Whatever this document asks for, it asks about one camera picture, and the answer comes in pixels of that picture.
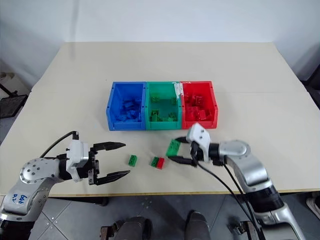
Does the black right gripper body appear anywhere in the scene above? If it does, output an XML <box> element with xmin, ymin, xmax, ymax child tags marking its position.
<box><xmin>188</xmin><ymin>141</ymin><xmax>201</xmax><ymax>167</ymax></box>

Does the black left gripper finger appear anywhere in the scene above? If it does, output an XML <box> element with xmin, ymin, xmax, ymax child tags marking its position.
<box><xmin>96</xmin><ymin>170</ymin><xmax>132</xmax><ymax>186</ymax></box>
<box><xmin>92</xmin><ymin>141</ymin><xmax>127</xmax><ymax>154</ymax></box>

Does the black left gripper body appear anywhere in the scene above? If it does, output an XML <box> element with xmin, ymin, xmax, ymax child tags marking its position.
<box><xmin>87</xmin><ymin>147</ymin><xmax>102</xmax><ymax>186</ymax></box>

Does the white tape strip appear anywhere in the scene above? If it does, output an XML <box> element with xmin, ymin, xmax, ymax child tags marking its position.
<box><xmin>172</xmin><ymin>81</ymin><xmax>185</xmax><ymax>100</ymax></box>

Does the dark rounded shape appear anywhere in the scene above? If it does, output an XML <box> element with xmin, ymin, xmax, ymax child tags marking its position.
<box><xmin>99</xmin><ymin>215</ymin><xmax>154</xmax><ymax>240</ymax></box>
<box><xmin>184</xmin><ymin>210</ymin><xmax>211</xmax><ymax>240</ymax></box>

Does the red plastic bin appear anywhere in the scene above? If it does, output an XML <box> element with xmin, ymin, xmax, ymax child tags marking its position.
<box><xmin>179</xmin><ymin>80</ymin><xmax>219</xmax><ymax>130</ymax></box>

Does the green plastic bin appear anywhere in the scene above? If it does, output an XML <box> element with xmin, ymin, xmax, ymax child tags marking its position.
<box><xmin>144</xmin><ymin>80</ymin><xmax>184</xmax><ymax>131</ymax></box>

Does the blue plastic bin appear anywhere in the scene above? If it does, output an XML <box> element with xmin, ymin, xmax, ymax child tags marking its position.
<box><xmin>105</xmin><ymin>81</ymin><xmax>147</xmax><ymax>132</ymax></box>

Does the black metal stand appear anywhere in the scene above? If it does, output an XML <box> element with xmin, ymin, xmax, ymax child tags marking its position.
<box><xmin>0</xmin><ymin>71</ymin><xmax>29</xmax><ymax>120</ymax></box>

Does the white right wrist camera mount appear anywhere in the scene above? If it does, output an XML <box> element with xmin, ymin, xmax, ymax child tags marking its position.
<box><xmin>186</xmin><ymin>122</ymin><xmax>212</xmax><ymax>164</ymax></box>

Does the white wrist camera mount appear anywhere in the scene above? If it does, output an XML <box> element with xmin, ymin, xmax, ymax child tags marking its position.
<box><xmin>186</xmin><ymin>122</ymin><xmax>212</xmax><ymax>164</ymax></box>
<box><xmin>65</xmin><ymin>139</ymin><xmax>90</xmax><ymax>183</ymax></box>

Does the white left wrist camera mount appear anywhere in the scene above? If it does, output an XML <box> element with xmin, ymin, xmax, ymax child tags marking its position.
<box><xmin>65</xmin><ymin>139</ymin><xmax>90</xmax><ymax>183</ymax></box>

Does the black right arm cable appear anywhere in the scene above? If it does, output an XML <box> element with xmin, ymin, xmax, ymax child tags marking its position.
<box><xmin>190</xmin><ymin>146</ymin><xmax>266</xmax><ymax>240</ymax></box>
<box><xmin>222</xmin><ymin>156</ymin><xmax>258</xmax><ymax>218</ymax></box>

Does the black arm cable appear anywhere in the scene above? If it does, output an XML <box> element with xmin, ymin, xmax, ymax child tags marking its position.
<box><xmin>39</xmin><ymin>130</ymin><xmax>80</xmax><ymax>159</ymax></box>
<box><xmin>222</xmin><ymin>156</ymin><xmax>258</xmax><ymax>218</ymax></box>
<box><xmin>190</xmin><ymin>146</ymin><xmax>266</xmax><ymax>240</ymax></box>

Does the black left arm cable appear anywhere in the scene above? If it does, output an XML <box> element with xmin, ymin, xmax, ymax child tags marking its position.
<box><xmin>39</xmin><ymin>130</ymin><xmax>80</xmax><ymax>159</ymax></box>

